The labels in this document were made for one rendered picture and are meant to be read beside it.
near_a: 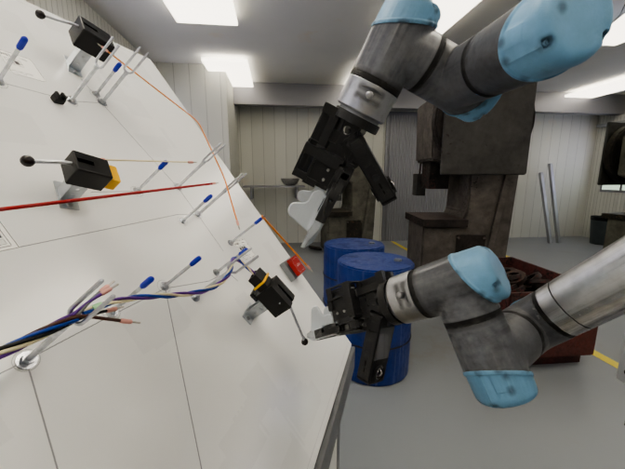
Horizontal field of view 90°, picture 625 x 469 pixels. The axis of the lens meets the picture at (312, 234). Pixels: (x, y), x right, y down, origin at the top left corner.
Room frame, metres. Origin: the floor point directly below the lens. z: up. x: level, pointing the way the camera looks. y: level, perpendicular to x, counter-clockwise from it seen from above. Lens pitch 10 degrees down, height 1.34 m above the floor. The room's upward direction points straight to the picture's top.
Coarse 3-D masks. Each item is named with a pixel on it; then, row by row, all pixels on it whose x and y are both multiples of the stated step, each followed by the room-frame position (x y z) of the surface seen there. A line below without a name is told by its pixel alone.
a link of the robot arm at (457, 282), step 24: (432, 264) 0.42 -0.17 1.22; (456, 264) 0.39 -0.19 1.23; (480, 264) 0.37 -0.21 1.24; (432, 288) 0.40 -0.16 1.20; (456, 288) 0.38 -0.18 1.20; (480, 288) 0.37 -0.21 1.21; (504, 288) 0.36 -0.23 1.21; (432, 312) 0.41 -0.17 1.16; (456, 312) 0.38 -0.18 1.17; (480, 312) 0.37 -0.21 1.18
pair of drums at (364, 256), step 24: (336, 240) 2.76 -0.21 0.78; (360, 240) 2.76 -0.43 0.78; (336, 264) 2.45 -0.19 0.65; (360, 264) 1.97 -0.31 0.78; (384, 264) 1.97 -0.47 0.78; (408, 264) 1.97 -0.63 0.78; (360, 336) 1.86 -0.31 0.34; (408, 336) 1.94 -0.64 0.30; (408, 360) 1.98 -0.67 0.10; (384, 384) 1.83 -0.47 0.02
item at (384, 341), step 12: (372, 312) 0.48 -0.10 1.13; (372, 324) 0.46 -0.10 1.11; (384, 324) 0.46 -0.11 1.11; (372, 336) 0.46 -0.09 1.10; (384, 336) 0.46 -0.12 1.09; (372, 348) 0.45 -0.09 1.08; (384, 348) 0.47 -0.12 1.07; (360, 360) 0.46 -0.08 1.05; (372, 360) 0.45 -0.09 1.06; (384, 360) 0.47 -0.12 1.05; (360, 372) 0.45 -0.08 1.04; (372, 372) 0.45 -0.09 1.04; (384, 372) 0.46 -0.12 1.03
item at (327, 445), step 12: (348, 360) 0.76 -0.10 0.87; (348, 372) 0.71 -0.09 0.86; (348, 384) 0.72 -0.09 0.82; (336, 396) 0.62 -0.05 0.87; (336, 408) 0.58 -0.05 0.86; (336, 420) 0.57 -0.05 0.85; (336, 432) 0.57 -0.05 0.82; (324, 444) 0.49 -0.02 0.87; (324, 456) 0.47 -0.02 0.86; (324, 468) 0.46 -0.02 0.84
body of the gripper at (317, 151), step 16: (336, 112) 0.47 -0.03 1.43; (320, 128) 0.49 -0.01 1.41; (336, 128) 0.48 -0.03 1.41; (352, 128) 0.47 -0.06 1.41; (368, 128) 0.45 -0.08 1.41; (320, 144) 0.48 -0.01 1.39; (336, 144) 0.48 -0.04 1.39; (304, 160) 0.48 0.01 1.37; (320, 160) 0.47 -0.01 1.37; (336, 160) 0.46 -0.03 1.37; (352, 160) 0.48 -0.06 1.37; (304, 176) 0.47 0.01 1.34; (320, 176) 0.47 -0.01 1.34; (336, 176) 0.47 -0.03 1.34
